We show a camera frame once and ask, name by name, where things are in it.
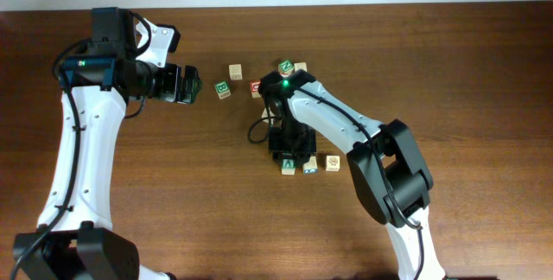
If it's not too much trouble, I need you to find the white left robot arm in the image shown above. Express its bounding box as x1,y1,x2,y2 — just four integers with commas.
13,7,201,279

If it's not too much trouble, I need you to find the sailboat yellow I block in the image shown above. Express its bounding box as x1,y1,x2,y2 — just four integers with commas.
261,109,273,123

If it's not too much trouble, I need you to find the green B wooden block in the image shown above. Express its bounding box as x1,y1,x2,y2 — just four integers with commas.
214,80,231,99

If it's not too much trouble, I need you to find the number 2 blue block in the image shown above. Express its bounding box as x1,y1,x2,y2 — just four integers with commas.
302,156,318,174

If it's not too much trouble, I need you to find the plain E wooden block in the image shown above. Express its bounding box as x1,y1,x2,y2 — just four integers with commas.
229,64,243,80

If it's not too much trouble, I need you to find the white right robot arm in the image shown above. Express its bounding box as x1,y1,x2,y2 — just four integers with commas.
258,70,447,279

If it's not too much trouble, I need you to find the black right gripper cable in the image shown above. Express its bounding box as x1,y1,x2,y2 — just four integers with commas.
247,98,282,145

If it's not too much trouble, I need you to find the red U wooden block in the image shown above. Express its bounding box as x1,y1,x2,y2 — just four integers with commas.
250,80,261,99

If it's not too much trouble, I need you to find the green N wooden block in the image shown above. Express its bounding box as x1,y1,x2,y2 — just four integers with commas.
277,60,295,75

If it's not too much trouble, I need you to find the green A wooden block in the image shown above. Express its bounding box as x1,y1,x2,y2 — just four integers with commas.
281,158,296,175

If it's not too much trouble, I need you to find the plain butterfly wooden block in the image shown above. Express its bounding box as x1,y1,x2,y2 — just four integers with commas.
294,62,307,72

